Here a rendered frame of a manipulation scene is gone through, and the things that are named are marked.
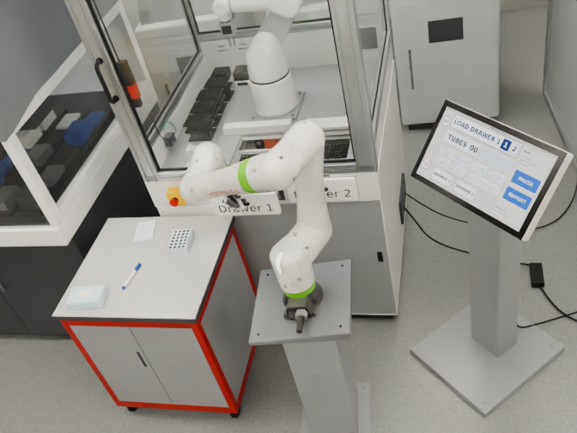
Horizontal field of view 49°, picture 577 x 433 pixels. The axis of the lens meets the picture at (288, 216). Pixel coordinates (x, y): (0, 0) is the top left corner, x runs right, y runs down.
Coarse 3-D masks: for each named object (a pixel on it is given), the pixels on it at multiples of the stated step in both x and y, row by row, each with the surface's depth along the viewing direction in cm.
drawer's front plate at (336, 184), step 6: (324, 180) 257; (330, 180) 256; (336, 180) 256; (342, 180) 255; (348, 180) 254; (354, 180) 254; (294, 186) 262; (330, 186) 258; (336, 186) 258; (342, 186) 257; (348, 186) 256; (354, 186) 256; (288, 192) 265; (294, 192) 264; (330, 192) 260; (342, 192) 259; (354, 192) 258; (294, 198) 266; (330, 198) 263; (336, 198) 262; (342, 198) 261; (348, 198) 261; (354, 198) 260
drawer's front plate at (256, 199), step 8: (264, 192) 258; (272, 192) 257; (216, 200) 265; (248, 200) 262; (256, 200) 261; (264, 200) 260; (272, 200) 259; (216, 208) 268; (224, 208) 267; (232, 208) 266; (248, 208) 265; (256, 208) 264; (264, 208) 263; (272, 208) 262; (280, 208) 263
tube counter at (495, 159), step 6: (474, 144) 223; (468, 150) 224; (474, 150) 222; (480, 150) 221; (486, 150) 219; (492, 150) 217; (480, 156) 220; (486, 156) 219; (492, 156) 217; (498, 156) 215; (504, 156) 213; (492, 162) 217; (498, 162) 215; (504, 162) 213; (510, 162) 212; (504, 168) 213; (510, 168) 211
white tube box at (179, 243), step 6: (174, 234) 272; (180, 234) 271; (186, 234) 271; (192, 234) 273; (174, 240) 268; (180, 240) 268; (186, 240) 267; (168, 246) 266; (174, 246) 266; (180, 246) 265; (186, 246) 265; (168, 252) 265; (174, 252) 265; (180, 252) 265; (186, 252) 264
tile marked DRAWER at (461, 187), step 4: (456, 180) 227; (460, 180) 225; (456, 184) 227; (460, 184) 225; (464, 184) 224; (468, 184) 223; (452, 188) 227; (456, 188) 226; (460, 188) 225; (464, 188) 224; (468, 188) 223; (472, 188) 221; (476, 188) 220; (460, 192) 225; (464, 192) 224; (468, 192) 223; (472, 192) 221; (476, 192) 220; (464, 196) 224; (468, 196) 222; (472, 196) 221
